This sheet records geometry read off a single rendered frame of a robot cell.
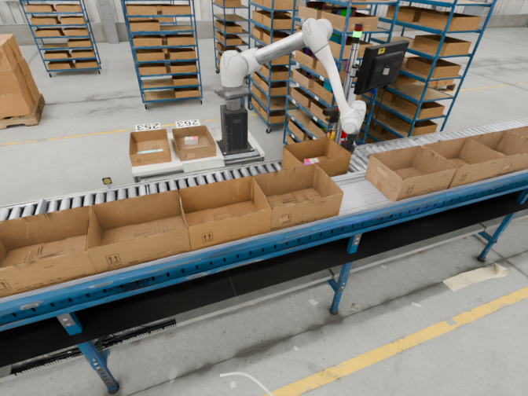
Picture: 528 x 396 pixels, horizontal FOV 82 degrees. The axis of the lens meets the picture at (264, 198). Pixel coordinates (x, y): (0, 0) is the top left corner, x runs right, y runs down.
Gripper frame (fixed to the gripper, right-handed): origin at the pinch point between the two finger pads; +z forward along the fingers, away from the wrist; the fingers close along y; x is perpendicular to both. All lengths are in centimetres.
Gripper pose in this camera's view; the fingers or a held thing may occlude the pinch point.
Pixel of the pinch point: (346, 157)
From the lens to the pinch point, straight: 229.5
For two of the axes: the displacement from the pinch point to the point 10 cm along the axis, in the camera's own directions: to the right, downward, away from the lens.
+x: -9.4, 1.9, -3.0
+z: -0.3, 7.9, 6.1
